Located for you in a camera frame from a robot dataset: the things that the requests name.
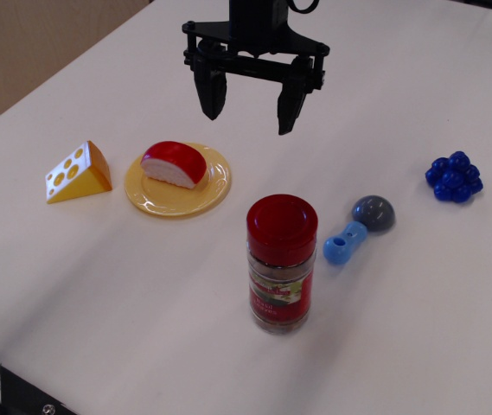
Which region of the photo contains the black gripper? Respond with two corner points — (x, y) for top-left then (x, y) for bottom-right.
(182, 1), (329, 136)

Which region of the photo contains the yellow plastic plate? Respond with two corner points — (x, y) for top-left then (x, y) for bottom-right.
(125, 143), (232, 218)

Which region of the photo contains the red lid spice jar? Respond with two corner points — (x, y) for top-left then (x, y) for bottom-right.
(246, 194), (318, 334)

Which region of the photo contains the blue grey toy scoop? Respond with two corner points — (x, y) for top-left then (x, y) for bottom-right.
(323, 195), (396, 265)

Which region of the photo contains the yellow toy cheese wedge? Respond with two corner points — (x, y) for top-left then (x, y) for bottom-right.
(45, 141), (112, 204)

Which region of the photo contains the blue toy grape bunch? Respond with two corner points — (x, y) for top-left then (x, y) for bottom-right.
(425, 150), (483, 204)

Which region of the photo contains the black metal corner bracket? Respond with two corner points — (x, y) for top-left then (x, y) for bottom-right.
(0, 366), (76, 415)

